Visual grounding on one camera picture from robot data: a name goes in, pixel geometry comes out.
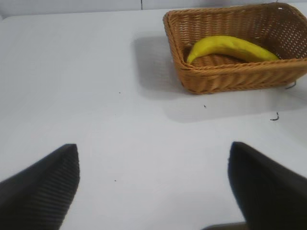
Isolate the brown woven wicker basket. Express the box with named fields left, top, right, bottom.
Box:
left=163, top=1, right=307, bottom=95

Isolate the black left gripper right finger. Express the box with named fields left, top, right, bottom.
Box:
left=227, top=141, right=307, bottom=230

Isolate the yellow banana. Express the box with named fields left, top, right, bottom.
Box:
left=186, top=35, right=281, bottom=64

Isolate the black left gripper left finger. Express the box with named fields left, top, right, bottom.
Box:
left=0, top=143, right=81, bottom=230

